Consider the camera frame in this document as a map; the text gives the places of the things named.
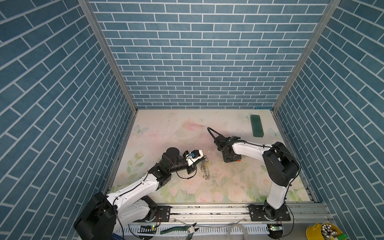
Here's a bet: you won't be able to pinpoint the metal key organizer ring plate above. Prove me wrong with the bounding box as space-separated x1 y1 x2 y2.
201 159 210 180

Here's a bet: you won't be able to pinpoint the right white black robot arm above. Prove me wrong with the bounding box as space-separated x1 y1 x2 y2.
214 134 301 221

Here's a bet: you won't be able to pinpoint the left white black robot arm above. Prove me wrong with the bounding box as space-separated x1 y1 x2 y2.
74 148 207 240

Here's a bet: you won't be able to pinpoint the green rectangular block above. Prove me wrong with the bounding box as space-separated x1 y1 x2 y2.
250 115 264 138

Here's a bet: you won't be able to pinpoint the clear plastic tube loop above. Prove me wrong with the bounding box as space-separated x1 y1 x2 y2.
227 224 249 240

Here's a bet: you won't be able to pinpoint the yellow cup with screws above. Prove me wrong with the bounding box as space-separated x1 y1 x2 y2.
306 223 348 240

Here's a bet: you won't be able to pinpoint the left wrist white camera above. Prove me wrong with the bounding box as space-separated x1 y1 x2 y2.
185 150 205 166

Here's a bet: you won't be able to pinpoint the aluminium mounting rail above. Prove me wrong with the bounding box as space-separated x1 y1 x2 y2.
114 203 334 240

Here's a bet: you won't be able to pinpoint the green handled pliers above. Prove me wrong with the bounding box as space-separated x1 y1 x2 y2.
160 223 199 240

